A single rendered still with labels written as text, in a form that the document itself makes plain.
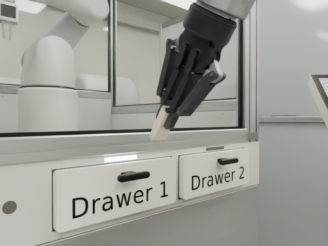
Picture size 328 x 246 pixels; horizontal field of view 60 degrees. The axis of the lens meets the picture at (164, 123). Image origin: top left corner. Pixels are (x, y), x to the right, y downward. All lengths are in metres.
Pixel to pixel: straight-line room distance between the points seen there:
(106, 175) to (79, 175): 0.06
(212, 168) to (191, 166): 0.08
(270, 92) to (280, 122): 0.24
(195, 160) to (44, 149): 0.38
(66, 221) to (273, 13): 2.12
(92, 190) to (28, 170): 0.12
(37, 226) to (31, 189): 0.07
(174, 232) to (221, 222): 0.19
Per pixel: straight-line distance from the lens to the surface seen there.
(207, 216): 0.84
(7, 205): 0.55
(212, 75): 0.41
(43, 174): 0.55
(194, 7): 0.43
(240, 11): 0.42
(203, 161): 0.77
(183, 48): 0.45
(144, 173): 0.59
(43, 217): 0.57
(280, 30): 2.33
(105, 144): 0.60
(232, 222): 0.95
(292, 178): 2.23
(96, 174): 0.57
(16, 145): 0.53
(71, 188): 0.56
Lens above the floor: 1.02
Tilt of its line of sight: 1 degrees down
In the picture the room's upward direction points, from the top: straight up
